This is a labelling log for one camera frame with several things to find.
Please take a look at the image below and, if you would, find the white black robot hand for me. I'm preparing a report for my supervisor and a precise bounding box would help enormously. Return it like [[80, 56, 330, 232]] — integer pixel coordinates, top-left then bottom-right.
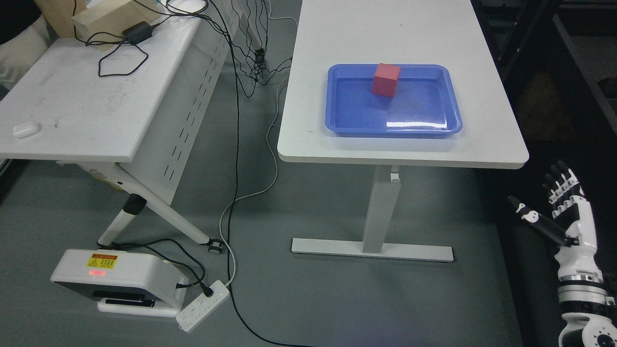
[[507, 161, 604, 283]]

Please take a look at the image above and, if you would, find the pink cube block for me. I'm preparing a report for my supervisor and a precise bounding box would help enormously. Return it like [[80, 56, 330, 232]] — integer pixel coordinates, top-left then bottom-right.
[[372, 63, 402, 97]]

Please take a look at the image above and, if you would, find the black metal shelf rack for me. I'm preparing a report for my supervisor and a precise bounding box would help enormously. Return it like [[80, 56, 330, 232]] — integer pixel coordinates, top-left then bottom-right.
[[471, 0, 617, 162]]

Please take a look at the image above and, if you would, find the blue tray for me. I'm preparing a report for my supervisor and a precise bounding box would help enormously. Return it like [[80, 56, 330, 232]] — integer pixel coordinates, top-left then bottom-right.
[[324, 64, 463, 138]]

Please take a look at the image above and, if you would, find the wooden block box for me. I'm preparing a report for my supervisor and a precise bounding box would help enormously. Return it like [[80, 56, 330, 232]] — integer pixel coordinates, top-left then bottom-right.
[[71, 0, 161, 42]]

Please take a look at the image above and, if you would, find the white standing table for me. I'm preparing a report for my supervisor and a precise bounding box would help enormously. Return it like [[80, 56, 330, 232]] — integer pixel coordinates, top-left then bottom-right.
[[278, 0, 529, 262]]

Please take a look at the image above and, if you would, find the white power strip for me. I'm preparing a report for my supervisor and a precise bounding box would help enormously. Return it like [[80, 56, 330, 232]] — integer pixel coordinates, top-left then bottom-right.
[[176, 280, 230, 333]]

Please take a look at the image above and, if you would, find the white folding desk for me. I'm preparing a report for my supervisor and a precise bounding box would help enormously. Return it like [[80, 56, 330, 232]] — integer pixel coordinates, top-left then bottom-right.
[[0, 4, 238, 253]]

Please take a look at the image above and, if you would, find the white box device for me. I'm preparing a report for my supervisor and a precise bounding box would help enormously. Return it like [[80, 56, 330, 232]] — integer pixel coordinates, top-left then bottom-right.
[[51, 249, 188, 318]]

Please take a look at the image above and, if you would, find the black power adapter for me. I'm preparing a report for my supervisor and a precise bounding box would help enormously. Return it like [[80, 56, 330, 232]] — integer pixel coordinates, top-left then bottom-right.
[[122, 21, 154, 45]]

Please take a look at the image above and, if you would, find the white cable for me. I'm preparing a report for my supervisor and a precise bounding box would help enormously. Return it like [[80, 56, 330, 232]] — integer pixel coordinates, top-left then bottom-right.
[[219, 14, 297, 285]]

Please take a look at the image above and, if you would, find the black floor cable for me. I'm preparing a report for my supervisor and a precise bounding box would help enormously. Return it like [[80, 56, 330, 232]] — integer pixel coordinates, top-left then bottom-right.
[[72, 0, 314, 347]]

